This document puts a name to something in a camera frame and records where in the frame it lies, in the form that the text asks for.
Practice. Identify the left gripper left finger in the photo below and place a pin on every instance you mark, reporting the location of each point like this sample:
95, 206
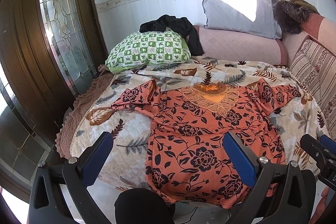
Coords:
81, 172

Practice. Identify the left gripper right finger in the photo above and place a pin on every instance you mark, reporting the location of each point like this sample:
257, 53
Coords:
255, 172

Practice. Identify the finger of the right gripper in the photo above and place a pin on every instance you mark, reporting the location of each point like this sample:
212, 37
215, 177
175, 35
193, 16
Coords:
328, 143
313, 148

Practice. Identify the orange black floral blouse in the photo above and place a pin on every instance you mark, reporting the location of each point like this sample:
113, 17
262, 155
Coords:
185, 157

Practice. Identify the pink scalloped bed cover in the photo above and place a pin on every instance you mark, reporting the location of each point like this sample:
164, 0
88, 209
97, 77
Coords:
81, 107

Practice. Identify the leaf pattern beige blanket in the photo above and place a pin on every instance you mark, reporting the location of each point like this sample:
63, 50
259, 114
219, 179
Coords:
125, 166

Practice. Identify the dark knee of person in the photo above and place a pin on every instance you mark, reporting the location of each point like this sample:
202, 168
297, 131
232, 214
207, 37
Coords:
141, 205

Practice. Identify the striped beige quilt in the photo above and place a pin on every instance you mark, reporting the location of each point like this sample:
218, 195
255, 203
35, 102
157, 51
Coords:
314, 67

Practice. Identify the light grey pillow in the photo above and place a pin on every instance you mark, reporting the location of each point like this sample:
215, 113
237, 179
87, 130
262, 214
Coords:
254, 17

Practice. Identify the stained glass wooden door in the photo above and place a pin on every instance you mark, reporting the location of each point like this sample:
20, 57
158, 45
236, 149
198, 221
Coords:
50, 53

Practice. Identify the dark furry cushion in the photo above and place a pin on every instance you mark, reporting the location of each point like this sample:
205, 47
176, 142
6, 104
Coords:
291, 14

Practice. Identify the pink quilted bolster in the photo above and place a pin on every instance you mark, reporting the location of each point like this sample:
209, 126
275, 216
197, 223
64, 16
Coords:
239, 46

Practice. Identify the green white checked pillow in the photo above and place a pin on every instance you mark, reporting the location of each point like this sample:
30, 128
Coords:
148, 48

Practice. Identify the black garment on pillow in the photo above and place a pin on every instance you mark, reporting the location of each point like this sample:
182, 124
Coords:
181, 26

